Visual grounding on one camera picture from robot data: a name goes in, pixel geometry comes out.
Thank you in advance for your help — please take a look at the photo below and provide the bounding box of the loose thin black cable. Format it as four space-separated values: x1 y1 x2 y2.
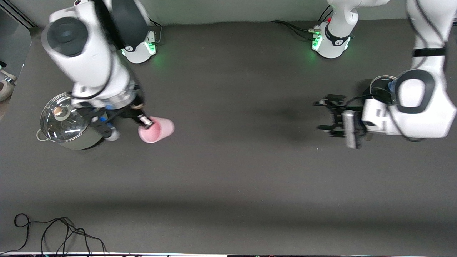
0 213 107 256

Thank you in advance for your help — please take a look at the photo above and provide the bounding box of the aluminium frame rail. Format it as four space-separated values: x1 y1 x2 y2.
0 0 37 29

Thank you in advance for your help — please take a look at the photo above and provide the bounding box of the dark blue saucepan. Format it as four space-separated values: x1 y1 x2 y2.
362 75 398 105

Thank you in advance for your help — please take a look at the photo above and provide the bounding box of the glass pot lid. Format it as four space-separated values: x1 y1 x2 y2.
40 92 90 142

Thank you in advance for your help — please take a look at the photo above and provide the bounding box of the pink plastic cup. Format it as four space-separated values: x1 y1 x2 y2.
138 117 175 144

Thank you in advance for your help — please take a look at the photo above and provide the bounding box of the green cooking pot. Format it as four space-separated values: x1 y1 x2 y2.
36 92 107 150

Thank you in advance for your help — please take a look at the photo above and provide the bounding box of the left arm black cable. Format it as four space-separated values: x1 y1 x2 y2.
343 87 423 142

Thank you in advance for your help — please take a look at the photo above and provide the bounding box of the beige rounded appliance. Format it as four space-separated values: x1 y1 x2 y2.
0 70 17 102

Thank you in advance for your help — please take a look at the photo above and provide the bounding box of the dark grey table mat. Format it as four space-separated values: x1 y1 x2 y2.
0 14 457 256

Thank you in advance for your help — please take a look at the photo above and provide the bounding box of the left arm base cable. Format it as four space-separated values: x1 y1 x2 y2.
270 20 319 42

